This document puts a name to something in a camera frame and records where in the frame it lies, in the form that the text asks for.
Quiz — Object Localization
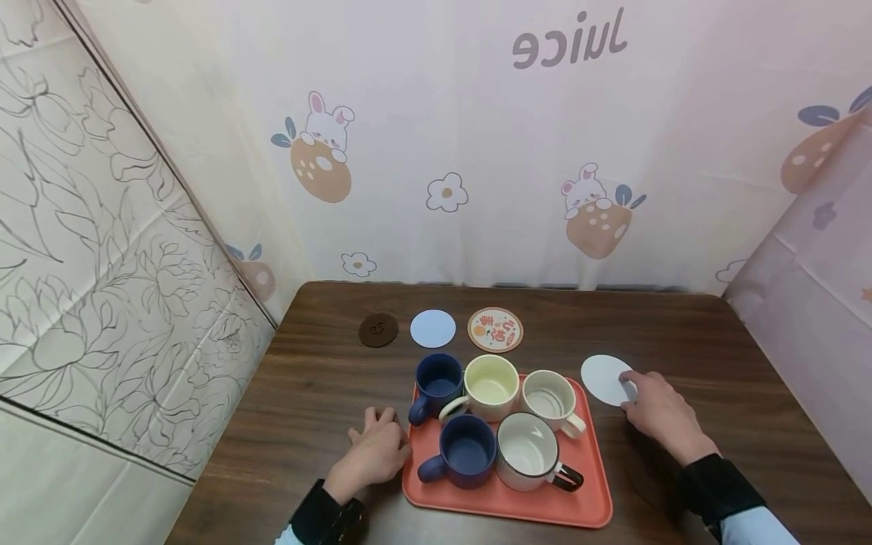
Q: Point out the white mug black handle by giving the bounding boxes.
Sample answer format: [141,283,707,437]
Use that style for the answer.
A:
[495,412,586,494]

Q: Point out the black wrist band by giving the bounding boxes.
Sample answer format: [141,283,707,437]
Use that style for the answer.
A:
[288,478,369,545]
[677,452,768,543]

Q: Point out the person's right hand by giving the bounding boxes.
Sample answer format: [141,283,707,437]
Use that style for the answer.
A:
[618,369,722,469]

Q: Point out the dark wood-grain round coaster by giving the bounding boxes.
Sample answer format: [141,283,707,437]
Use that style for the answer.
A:
[624,438,688,517]

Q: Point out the white round coaster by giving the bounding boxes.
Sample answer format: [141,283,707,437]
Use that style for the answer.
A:
[580,353,640,408]

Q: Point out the orange printed round coaster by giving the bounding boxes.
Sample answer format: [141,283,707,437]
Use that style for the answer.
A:
[466,306,525,354]

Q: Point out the white mug beige rim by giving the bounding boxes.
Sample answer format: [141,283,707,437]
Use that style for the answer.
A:
[520,369,587,441]

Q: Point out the pale yellow mug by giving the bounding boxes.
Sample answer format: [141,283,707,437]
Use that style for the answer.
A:
[438,353,522,424]

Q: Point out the person's left hand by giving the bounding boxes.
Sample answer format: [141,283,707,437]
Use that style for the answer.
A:
[322,406,414,506]

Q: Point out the person's right forearm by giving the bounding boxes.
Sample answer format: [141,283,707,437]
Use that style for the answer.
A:
[720,505,802,545]

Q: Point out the light blue round coaster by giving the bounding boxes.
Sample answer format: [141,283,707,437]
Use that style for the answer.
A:
[409,308,457,350]

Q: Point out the orange plastic tray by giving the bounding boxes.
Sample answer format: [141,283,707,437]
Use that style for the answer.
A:
[401,374,614,529]

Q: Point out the dark brown round coaster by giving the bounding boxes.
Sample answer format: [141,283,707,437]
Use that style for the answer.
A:
[358,313,400,349]

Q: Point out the large dark blue mug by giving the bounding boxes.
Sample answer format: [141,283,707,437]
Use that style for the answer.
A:
[416,413,498,490]

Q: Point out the small dark blue mug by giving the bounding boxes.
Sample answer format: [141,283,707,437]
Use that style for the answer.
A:
[408,353,466,427]

